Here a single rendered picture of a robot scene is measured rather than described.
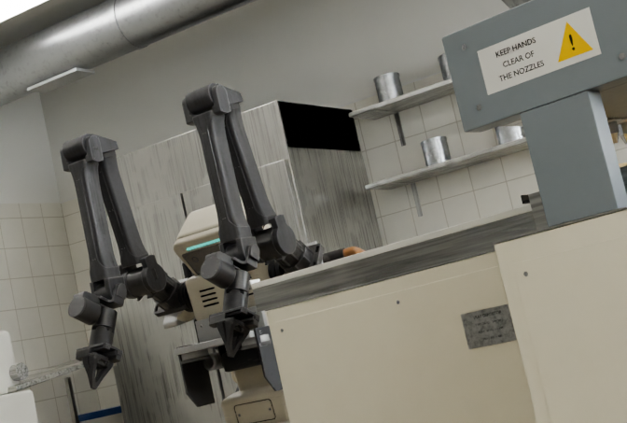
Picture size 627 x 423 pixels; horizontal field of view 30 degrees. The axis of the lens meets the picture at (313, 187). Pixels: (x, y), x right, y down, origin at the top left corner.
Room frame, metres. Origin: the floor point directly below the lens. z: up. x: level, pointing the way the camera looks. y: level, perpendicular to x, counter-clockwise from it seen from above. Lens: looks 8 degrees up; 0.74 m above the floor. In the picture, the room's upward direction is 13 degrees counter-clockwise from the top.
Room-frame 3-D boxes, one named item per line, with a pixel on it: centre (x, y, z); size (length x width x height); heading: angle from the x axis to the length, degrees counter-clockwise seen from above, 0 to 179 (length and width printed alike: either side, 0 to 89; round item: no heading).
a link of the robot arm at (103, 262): (2.96, 0.57, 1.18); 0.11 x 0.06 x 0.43; 57
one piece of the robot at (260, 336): (2.99, 0.29, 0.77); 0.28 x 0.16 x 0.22; 57
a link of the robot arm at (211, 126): (2.73, 0.21, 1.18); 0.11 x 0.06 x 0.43; 57
